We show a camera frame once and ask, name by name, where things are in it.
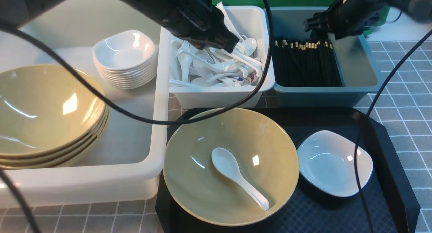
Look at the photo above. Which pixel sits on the white square sauce dish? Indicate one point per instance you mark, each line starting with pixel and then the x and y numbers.
pixel 326 160

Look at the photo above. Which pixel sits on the large white plastic tub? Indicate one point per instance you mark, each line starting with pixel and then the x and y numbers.
pixel 123 165

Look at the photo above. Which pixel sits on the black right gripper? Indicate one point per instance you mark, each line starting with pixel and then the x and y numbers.
pixel 345 18

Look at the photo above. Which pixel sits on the yellow noodle bowl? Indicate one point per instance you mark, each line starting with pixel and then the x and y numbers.
pixel 266 156

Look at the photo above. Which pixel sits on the white spoons pile in bin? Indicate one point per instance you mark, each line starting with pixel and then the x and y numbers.
pixel 211 67

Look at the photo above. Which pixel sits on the white ceramic soup spoon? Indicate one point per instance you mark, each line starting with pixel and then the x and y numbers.
pixel 226 164

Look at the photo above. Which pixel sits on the black chopsticks pile in bin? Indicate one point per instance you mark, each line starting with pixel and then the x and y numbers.
pixel 306 63

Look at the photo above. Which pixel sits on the stack of white sauce dishes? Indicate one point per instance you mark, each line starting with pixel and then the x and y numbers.
pixel 127 60

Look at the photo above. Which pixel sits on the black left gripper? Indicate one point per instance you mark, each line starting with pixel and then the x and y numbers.
pixel 200 23

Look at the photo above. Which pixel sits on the white plastic spoon bin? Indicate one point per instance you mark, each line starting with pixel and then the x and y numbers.
pixel 249 21

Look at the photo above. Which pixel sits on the grey grid table mat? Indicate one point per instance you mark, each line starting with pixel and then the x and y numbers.
pixel 404 108

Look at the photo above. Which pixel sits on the black plastic serving tray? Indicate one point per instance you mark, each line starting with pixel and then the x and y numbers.
pixel 387 201

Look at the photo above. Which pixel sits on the stack of yellow bowls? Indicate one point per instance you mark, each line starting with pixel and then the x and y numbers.
pixel 48 119

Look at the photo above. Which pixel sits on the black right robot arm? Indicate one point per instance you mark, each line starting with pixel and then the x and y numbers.
pixel 418 10

